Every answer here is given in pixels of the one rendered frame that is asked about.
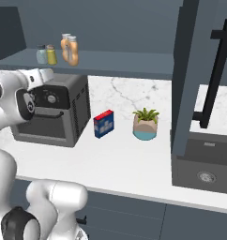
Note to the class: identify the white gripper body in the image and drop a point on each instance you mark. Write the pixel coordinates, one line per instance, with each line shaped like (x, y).
(46, 75)

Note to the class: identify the blue-grey base cabinet door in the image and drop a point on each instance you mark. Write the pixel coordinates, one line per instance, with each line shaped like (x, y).
(196, 223)

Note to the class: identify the blue and red box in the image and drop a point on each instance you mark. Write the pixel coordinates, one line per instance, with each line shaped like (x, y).
(103, 124)

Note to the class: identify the dark grey toaster oven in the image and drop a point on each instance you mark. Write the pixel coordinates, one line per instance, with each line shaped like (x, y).
(73, 103)

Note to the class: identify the dark grey sink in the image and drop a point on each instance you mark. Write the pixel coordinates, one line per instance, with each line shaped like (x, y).
(206, 165)

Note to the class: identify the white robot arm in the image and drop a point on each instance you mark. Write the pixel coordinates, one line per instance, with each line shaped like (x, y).
(6, 175)

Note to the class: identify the orange condiment bottle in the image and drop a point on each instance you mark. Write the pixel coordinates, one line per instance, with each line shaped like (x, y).
(73, 51)
(64, 47)

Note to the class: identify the pale blue shaker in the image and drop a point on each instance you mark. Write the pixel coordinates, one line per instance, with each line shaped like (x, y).
(41, 55)

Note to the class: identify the potted green plant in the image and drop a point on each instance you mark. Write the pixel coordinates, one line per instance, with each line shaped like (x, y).
(145, 125)

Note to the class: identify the yellow shaker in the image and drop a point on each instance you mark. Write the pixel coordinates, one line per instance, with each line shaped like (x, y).
(51, 56)

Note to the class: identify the blue-grey drawer front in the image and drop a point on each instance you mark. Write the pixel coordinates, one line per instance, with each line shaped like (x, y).
(124, 215)

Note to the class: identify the blue-grey open wall cabinet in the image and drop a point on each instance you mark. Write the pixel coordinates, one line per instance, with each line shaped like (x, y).
(118, 62)

